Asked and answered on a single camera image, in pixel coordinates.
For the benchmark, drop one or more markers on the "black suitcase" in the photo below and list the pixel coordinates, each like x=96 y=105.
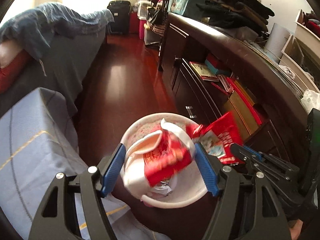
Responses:
x=121 y=13

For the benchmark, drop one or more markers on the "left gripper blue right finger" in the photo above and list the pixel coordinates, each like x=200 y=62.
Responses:
x=247 y=206

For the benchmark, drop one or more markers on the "book on shelf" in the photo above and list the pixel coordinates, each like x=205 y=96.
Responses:
x=204 y=72

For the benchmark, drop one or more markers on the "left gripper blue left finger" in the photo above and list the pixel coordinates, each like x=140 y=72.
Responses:
x=56 y=215

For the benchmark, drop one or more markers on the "red storage box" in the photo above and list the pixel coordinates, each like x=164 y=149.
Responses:
x=136 y=25

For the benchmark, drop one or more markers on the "pile of dark clothes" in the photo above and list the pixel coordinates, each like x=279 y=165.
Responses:
x=232 y=14

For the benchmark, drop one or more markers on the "red snack wrapper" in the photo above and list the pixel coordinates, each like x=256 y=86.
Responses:
x=218 y=137

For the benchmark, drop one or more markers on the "blue tablecloth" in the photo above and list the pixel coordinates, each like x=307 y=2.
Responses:
x=38 y=140

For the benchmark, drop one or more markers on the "pink red folded quilt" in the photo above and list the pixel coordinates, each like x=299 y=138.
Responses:
x=13 y=59

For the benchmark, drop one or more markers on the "white storage crate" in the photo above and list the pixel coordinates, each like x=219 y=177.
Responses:
x=143 y=9

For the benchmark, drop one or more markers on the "bed with dark headboard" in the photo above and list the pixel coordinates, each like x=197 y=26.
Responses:
x=62 y=69

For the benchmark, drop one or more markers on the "red white snack bag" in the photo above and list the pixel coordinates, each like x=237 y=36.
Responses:
x=156 y=157

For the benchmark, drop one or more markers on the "white paper roll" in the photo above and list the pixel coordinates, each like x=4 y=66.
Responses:
x=276 y=42

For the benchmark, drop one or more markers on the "white shelf unit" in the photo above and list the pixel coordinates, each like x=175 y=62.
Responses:
x=301 y=55

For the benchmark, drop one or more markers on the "blue patterned duvet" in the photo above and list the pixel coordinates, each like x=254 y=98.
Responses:
x=34 y=29

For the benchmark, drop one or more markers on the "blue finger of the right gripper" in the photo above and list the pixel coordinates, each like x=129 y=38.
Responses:
x=241 y=152
x=253 y=152

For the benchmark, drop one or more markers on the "person's left hand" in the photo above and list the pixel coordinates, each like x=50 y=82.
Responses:
x=295 y=230

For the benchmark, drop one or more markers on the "pink floral trash bin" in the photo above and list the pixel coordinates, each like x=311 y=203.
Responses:
x=190 y=186

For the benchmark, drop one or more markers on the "red gold gift box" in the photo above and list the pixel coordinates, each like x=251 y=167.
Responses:
x=240 y=103

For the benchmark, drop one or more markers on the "dark wooden dresser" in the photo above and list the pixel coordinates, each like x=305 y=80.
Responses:
x=283 y=132

